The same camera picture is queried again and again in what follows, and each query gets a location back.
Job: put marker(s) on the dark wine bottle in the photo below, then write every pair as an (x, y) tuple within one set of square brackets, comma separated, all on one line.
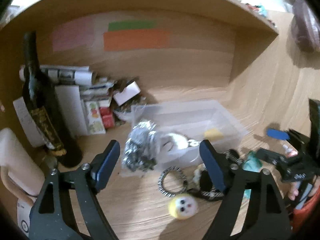
[(42, 104)]

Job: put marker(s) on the orange paper note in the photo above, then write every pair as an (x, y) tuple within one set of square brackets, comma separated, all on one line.
[(132, 39)]

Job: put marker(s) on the silver crinkled plastic bag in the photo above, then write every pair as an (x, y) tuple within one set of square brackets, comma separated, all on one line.
[(141, 147)]

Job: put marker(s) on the yellow sponge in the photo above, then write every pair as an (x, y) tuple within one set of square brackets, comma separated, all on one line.
[(213, 134)]

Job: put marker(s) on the beige cushion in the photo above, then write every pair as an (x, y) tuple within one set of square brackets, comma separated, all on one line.
[(19, 174)]

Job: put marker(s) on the fruit picture carton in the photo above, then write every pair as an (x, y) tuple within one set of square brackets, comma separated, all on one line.
[(94, 120)]

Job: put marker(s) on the glass bowl with stones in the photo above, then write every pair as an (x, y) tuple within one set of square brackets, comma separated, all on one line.
[(123, 112)]

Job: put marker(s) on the white floral cloth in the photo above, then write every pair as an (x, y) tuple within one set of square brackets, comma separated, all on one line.
[(169, 143)]

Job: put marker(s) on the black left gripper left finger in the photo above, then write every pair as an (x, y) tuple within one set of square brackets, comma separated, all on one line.
[(52, 215)]

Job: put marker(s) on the white box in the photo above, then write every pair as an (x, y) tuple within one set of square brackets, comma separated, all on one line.
[(71, 109)]

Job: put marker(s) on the clear plastic storage bin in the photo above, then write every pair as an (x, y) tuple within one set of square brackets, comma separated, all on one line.
[(192, 119)]

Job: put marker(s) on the right hand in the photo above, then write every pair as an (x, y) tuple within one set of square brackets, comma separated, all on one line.
[(293, 192)]

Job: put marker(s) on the dark brown hanging bag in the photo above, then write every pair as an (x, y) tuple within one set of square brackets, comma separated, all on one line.
[(305, 27)]

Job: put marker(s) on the white folded card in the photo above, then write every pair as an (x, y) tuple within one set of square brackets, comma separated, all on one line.
[(128, 93)]

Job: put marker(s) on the pink paper note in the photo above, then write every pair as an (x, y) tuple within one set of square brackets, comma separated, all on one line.
[(72, 34)]

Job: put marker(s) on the red small box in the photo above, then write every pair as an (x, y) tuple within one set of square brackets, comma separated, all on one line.
[(107, 117)]

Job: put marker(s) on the stack of papers and magazines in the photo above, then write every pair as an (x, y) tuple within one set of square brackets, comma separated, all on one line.
[(75, 79)]

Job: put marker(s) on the yellow plush ball face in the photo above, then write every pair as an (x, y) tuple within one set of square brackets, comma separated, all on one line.
[(182, 206)]

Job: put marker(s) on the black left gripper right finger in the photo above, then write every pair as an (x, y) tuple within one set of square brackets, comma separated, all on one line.
[(266, 216)]

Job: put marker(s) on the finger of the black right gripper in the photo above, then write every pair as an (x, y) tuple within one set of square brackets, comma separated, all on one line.
[(288, 135), (271, 157)]

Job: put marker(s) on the green paper note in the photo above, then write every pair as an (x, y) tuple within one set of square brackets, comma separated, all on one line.
[(131, 25)]

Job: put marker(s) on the wooden upper shelf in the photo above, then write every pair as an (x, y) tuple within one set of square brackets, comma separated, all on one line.
[(56, 11)]

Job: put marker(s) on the green striped sock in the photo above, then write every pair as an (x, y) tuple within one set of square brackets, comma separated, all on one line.
[(252, 163)]

